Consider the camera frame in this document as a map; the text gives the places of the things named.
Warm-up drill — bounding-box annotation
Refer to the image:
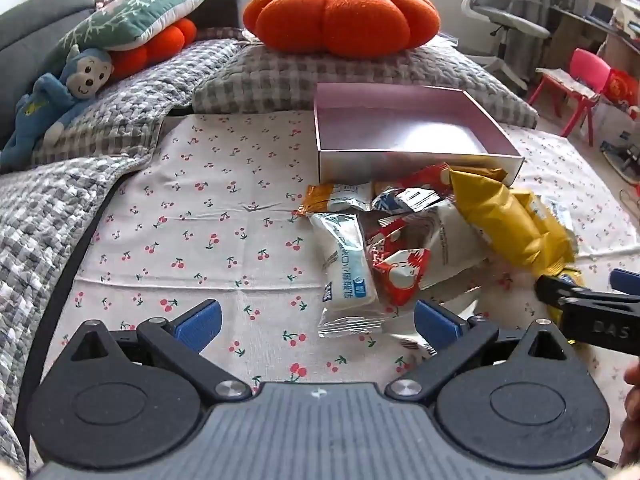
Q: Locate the grey checked quilt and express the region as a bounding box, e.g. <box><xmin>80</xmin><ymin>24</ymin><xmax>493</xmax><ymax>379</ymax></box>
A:
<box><xmin>0</xmin><ymin>37</ymin><xmax>241</xmax><ymax>476</ymax></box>

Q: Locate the pink child chair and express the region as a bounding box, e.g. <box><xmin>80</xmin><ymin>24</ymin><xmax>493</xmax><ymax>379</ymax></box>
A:
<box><xmin>529</xmin><ymin>48</ymin><xmax>613</xmax><ymax>147</ymax></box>

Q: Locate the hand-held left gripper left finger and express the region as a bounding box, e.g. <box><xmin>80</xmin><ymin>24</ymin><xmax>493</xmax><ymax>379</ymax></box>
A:
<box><xmin>70</xmin><ymin>299</ymin><xmax>251</xmax><ymax>403</ymax></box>

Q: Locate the large yellow snack packet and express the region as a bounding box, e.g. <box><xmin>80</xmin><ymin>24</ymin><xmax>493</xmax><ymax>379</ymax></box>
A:
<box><xmin>447</xmin><ymin>164</ymin><xmax>576</xmax><ymax>273</ymax></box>

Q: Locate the large white snack packet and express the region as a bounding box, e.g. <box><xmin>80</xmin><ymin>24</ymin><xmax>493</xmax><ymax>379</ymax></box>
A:
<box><xmin>400</xmin><ymin>199</ymin><xmax>491</xmax><ymax>292</ymax></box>

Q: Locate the green leaf-patterned pillow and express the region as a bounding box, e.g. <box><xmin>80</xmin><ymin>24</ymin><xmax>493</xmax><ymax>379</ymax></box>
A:
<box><xmin>42</xmin><ymin>0</ymin><xmax>216</xmax><ymax>63</ymax></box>

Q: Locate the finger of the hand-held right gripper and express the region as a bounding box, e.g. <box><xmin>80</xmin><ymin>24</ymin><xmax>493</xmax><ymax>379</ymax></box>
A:
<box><xmin>534</xmin><ymin>274</ymin><xmax>640</xmax><ymax>311</ymax></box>
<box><xmin>612</xmin><ymin>268</ymin><xmax>640</xmax><ymax>293</ymax></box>

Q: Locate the white and blue snack packet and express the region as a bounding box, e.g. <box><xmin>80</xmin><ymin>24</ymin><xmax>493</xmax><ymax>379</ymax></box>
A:
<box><xmin>307</xmin><ymin>211</ymin><xmax>392</xmax><ymax>339</ymax></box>

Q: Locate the blue striped snack packet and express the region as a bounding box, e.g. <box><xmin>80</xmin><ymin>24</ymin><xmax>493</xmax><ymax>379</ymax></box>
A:
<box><xmin>372</xmin><ymin>186</ymin><xmax>443</xmax><ymax>217</ymax></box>

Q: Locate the white red-edged snack packet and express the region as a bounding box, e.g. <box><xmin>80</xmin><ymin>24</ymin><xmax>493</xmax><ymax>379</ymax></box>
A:
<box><xmin>367</xmin><ymin>247</ymin><xmax>432</xmax><ymax>307</ymax></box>

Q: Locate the golden yellow snack packet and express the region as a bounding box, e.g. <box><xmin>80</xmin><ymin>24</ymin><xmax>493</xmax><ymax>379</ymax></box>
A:
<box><xmin>520</xmin><ymin>189</ymin><xmax>586</xmax><ymax>321</ymax></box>

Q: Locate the orange-ended white snack packet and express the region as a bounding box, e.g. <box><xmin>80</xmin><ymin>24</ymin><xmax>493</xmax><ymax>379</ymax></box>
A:
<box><xmin>299</xmin><ymin>181</ymin><xmax>375</xmax><ymax>217</ymax></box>

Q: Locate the large orange pumpkin cushion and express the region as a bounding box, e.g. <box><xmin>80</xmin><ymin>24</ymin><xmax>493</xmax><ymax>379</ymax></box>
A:
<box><xmin>243</xmin><ymin>0</ymin><xmax>442</xmax><ymax>58</ymax></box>

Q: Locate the grey checked pillow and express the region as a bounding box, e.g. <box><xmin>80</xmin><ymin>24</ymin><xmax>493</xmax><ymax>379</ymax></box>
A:
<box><xmin>192</xmin><ymin>34</ymin><xmax>540</xmax><ymax>130</ymax></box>

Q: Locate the blue monkey plush toy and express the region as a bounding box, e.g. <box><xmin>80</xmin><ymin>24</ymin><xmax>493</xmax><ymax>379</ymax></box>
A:
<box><xmin>0</xmin><ymin>44</ymin><xmax>115</xmax><ymax>173</ymax></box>

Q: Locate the person's right hand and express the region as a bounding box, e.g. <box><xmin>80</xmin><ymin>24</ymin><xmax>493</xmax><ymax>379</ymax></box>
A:
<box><xmin>620</xmin><ymin>367</ymin><xmax>640</xmax><ymax>466</ymax></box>

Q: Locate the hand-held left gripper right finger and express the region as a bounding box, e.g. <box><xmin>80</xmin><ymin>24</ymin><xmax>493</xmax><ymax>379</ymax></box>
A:
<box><xmin>385</xmin><ymin>299</ymin><xmax>581</xmax><ymax>403</ymax></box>

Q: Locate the small red bag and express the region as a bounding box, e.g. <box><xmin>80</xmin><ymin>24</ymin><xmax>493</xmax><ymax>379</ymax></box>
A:
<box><xmin>602</xmin><ymin>69</ymin><xmax>640</xmax><ymax>111</ymax></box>

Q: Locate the grey office chair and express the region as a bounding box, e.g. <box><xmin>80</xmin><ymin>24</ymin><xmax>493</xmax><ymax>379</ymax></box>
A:
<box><xmin>461</xmin><ymin>0</ymin><xmax>551</xmax><ymax>92</ymax></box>

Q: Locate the wooden desk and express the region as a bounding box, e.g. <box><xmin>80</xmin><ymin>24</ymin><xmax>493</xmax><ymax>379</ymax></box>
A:
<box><xmin>547</xmin><ymin>0</ymin><xmax>640</xmax><ymax>68</ymax></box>

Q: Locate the cherry-print bed sheet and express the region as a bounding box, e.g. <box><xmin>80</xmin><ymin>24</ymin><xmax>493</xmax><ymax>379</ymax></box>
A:
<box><xmin>70</xmin><ymin>110</ymin><xmax>640</xmax><ymax>461</ymax></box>

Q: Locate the pink cardboard box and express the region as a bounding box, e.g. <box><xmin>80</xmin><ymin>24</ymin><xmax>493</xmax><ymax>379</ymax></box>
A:
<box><xmin>313</xmin><ymin>82</ymin><xmax>526</xmax><ymax>186</ymax></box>

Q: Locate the newspaper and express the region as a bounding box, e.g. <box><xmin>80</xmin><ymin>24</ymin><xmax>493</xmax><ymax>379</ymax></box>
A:
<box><xmin>536</xmin><ymin>66</ymin><xmax>598</xmax><ymax>98</ymax></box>

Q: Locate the small orange pumpkin cushion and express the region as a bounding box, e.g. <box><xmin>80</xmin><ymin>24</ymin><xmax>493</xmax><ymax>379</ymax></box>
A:
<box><xmin>107</xmin><ymin>17</ymin><xmax>198</xmax><ymax>83</ymax></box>

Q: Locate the red and orange snack packet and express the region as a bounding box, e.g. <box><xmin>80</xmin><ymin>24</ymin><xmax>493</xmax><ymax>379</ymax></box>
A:
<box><xmin>397</xmin><ymin>161</ymin><xmax>453</xmax><ymax>192</ymax></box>

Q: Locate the black device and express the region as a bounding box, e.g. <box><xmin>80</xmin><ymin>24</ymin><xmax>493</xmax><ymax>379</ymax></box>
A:
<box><xmin>600</xmin><ymin>141</ymin><xmax>640</xmax><ymax>183</ymax></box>

